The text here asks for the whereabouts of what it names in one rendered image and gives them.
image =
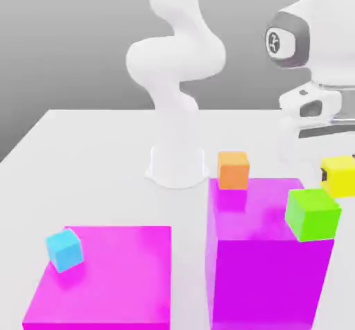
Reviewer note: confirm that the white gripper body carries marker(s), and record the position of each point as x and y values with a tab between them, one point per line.
319	134

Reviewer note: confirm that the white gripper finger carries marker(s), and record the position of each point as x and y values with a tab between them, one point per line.
324	174

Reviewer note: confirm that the small yellow cube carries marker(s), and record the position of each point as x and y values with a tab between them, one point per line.
339	176

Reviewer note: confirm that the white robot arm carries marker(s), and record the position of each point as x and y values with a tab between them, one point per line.
177	58

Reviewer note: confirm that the small green cube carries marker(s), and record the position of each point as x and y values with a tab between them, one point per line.
312	215

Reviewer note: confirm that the small orange cube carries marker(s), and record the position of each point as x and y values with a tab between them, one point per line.
233	170

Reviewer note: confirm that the small blue cube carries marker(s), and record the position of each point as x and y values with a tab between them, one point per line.
65	251

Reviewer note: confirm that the tall large magenta box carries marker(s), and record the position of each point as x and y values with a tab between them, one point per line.
266	280

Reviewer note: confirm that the low large magenta box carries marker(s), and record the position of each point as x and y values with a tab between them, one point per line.
111	280

